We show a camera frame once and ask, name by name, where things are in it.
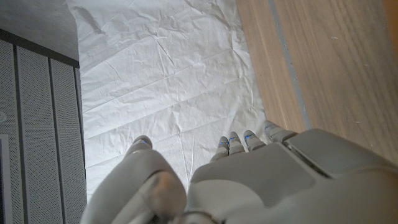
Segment long grey tape strip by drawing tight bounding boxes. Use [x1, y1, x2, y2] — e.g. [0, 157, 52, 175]
[267, 0, 312, 131]

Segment dark perforated partition panel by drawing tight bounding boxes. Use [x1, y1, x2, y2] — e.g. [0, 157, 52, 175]
[0, 29, 88, 224]

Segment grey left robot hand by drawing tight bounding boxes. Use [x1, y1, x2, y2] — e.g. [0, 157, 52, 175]
[80, 120, 398, 224]

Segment white backdrop cloth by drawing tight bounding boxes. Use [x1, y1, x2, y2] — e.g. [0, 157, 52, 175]
[65, 0, 269, 200]

